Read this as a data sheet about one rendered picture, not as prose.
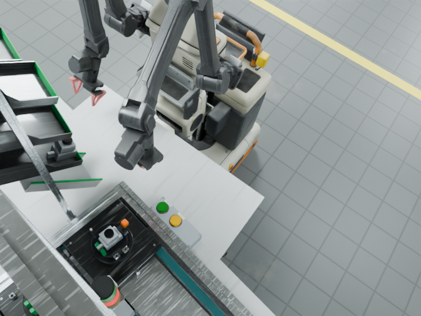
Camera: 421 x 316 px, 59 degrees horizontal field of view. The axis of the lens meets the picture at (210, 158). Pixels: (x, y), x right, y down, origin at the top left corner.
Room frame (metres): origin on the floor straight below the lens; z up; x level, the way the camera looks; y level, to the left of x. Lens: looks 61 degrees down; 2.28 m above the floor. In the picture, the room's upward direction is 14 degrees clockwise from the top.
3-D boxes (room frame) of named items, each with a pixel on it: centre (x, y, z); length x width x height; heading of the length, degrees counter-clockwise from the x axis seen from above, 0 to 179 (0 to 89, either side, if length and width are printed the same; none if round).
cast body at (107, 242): (0.31, 0.26, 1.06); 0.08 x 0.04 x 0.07; 145
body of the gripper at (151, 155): (0.51, 0.19, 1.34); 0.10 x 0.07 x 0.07; 57
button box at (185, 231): (0.45, 0.07, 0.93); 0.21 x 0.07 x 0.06; 57
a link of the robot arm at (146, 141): (0.50, 0.19, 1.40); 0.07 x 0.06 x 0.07; 167
